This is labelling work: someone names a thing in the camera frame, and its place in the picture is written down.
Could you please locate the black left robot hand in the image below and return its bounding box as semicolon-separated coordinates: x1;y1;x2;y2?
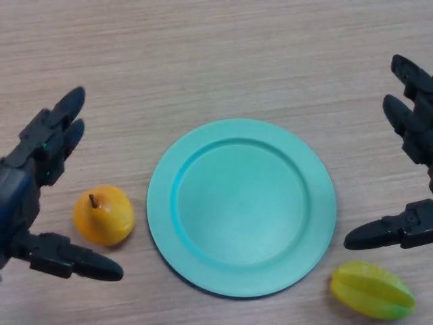
0;86;124;282

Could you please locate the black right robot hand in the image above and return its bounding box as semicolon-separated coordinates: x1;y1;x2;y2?
343;54;433;251

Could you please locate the yellow pear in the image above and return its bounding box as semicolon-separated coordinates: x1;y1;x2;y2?
72;186;136;247

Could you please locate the green round plate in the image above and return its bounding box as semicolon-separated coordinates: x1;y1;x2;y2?
146;118;338;300

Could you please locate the yellow-green starfruit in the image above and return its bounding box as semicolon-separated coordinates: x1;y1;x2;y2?
329;259;417;321

